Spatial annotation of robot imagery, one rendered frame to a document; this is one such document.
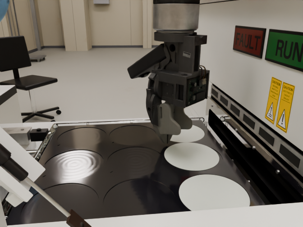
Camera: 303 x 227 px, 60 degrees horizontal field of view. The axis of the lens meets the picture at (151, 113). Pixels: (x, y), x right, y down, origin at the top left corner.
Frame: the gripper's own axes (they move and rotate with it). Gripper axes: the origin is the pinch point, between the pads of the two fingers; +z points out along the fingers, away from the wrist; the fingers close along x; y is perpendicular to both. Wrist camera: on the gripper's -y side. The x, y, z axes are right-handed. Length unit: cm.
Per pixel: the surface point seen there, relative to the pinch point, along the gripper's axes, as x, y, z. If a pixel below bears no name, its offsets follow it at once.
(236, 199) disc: -5.8, 18.5, 1.7
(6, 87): -12.6, -44.7, -4.1
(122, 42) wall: 604, -701, 75
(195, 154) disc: 0.8, 7.0, 1.7
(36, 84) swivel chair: 76, -234, 46
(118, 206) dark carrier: -18.1, 7.3, 1.8
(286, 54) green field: 3.9, 18.8, -17.6
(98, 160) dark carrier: -12.7, -4.6, 1.8
